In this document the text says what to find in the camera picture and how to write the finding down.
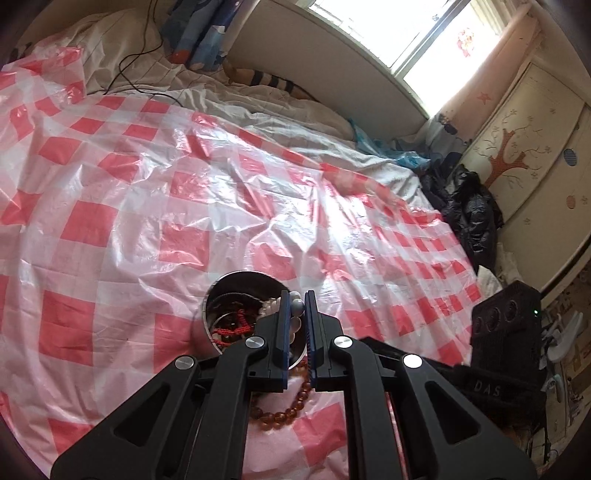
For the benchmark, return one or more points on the blue plastic bag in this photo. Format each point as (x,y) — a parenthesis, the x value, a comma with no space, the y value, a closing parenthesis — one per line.
(406,159)

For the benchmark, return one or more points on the red checked plastic sheet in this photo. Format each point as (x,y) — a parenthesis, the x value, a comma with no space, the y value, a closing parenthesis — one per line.
(115,230)

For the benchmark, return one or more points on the round metal tin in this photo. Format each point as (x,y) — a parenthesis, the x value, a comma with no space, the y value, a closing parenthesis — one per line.
(205,337)

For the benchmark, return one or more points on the white crumpled cloth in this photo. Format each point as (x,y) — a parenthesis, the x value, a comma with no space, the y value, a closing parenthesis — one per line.
(489,279)

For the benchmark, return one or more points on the blue patterned cloth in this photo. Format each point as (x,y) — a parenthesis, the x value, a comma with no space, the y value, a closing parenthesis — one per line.
(203,32)

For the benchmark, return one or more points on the window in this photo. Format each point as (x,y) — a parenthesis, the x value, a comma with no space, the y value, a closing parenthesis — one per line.
(415,27)

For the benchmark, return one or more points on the pink curtain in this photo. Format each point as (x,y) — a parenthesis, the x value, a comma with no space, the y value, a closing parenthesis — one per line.
(489,69)

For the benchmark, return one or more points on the cream wardrobe with tree print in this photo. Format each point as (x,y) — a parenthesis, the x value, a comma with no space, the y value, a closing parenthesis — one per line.
(531,184)

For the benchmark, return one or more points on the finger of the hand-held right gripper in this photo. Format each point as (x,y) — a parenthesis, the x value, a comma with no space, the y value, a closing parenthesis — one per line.
(392,347)

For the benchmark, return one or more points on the white slipper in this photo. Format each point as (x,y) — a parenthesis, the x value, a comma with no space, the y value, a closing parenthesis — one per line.
(565,337)

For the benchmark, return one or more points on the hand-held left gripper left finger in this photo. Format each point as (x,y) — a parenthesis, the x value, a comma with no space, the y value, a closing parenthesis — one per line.
(286,318)

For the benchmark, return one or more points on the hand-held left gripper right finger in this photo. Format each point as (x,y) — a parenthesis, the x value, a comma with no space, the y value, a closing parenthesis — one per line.
(310,323)

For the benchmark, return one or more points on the black jacket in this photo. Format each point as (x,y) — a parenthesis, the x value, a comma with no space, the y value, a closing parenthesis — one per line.
(471,212)

